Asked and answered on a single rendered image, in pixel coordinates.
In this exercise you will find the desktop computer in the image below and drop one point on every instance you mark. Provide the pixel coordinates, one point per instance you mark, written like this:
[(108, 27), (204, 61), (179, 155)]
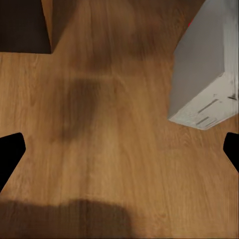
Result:
[(205, 76)]

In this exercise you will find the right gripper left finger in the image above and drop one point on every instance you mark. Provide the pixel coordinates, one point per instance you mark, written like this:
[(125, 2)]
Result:
[(12, 148)]

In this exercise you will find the cabinet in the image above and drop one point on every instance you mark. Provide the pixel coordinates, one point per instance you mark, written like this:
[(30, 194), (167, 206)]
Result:
[(26, 26)]

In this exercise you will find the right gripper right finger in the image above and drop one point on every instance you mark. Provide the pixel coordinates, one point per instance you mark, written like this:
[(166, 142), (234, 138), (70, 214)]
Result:
[(231, 148)]

